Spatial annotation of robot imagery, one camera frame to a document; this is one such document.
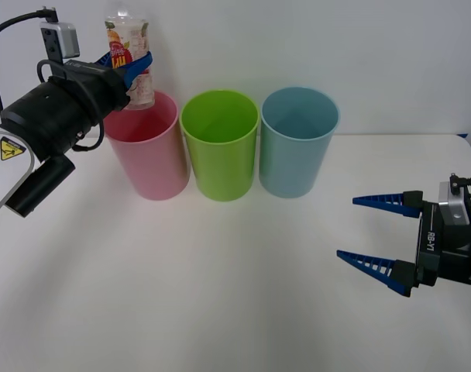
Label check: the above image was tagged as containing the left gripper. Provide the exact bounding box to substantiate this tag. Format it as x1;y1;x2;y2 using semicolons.
49;50;155;117

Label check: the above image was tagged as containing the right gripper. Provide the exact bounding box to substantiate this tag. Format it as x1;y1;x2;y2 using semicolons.
335;190;471;299

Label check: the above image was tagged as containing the pink plastic bin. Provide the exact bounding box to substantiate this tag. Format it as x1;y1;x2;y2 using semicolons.
102;89;191;202

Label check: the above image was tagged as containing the clear bottle with red cap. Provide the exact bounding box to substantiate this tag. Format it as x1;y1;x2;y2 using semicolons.
103;0;156;112

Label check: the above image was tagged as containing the yellow-green plastic bin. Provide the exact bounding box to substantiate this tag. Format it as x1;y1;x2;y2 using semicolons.
179;89;260;202

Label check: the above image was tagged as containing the pale blue plastic bin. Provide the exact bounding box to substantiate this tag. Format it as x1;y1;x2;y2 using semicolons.
259;86;341;199

